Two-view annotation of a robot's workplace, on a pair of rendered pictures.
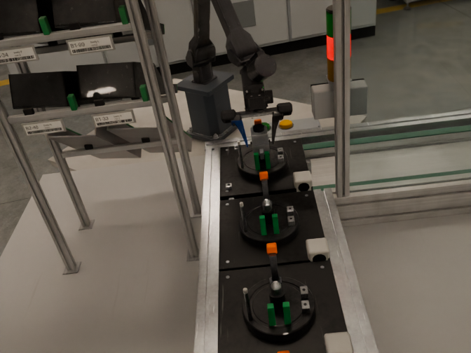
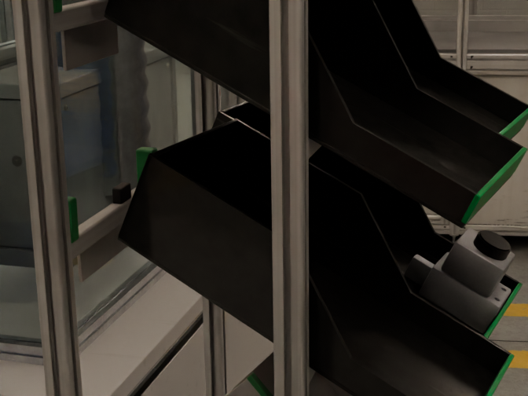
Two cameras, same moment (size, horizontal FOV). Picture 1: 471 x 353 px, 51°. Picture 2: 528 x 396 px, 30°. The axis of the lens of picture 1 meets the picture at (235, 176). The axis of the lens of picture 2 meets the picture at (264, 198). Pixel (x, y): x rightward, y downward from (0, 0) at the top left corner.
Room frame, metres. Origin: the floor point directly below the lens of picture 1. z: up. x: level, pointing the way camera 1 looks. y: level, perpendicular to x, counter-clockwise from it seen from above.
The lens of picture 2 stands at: (1.21, -0.46, 1.54)
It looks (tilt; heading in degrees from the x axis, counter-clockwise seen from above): 17 degrees down; 102
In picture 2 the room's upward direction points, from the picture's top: 1 degrees counter-clockwise
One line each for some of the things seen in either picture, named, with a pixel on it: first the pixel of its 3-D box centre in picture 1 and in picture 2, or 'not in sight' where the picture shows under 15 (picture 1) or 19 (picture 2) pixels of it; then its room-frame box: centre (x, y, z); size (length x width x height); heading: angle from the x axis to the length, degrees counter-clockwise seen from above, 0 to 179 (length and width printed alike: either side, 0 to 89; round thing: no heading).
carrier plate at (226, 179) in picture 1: (263, 167); not in sight; (1.12, -0.08, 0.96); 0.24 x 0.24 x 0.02; 86
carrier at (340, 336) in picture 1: (277, 296); not in sight; (0.63, -0.04, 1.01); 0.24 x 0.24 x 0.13; 86
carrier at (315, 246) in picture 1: (268, 213); not in sight; (0.87, -0.06, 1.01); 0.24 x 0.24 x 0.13; 86
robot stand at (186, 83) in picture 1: (209, 106); not in sight; (1.55, 0.05, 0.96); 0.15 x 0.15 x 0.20; 50
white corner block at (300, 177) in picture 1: (302, 182); not in sight; (1.02, -0.17, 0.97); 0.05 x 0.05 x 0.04; 86
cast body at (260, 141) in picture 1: (260, 139); not in sight; (1.11, -0.08, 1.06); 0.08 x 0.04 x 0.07; 176
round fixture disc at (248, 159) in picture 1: (262, 162); not in sight; (1.12, -0.08, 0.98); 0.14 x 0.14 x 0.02
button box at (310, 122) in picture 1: (286, 134); not in sight; (1.33, -0.18, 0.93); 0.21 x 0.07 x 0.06; 86
